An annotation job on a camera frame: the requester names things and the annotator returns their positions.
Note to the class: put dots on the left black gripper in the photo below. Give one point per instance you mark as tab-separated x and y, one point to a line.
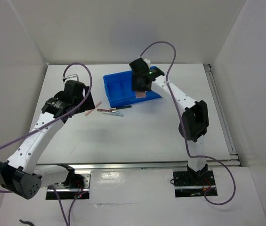
88	105

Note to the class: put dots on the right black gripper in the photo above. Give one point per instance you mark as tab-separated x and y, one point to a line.
135	85

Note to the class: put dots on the pink concealer stick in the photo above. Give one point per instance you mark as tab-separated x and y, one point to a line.
95	107

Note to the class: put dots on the red lip gloss tube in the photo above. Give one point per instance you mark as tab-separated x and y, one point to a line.
103	110

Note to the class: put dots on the silver blue mascara tube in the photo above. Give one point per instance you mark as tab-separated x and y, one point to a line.
113	114

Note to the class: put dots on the blue plastic compartment tray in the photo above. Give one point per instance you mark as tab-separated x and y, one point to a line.
118	90

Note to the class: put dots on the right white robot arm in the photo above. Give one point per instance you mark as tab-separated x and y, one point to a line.
193	114

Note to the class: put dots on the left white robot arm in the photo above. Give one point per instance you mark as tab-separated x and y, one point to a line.
18	174

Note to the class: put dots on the black hook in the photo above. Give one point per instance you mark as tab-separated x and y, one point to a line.
26	222

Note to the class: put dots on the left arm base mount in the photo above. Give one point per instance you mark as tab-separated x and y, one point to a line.
78	189

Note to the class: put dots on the aluminium front rail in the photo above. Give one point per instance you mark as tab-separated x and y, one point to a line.
131	166

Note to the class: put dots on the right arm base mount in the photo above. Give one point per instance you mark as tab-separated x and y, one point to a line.
184	186

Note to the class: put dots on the aluminium side rail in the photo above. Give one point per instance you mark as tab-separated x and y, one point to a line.
234	158

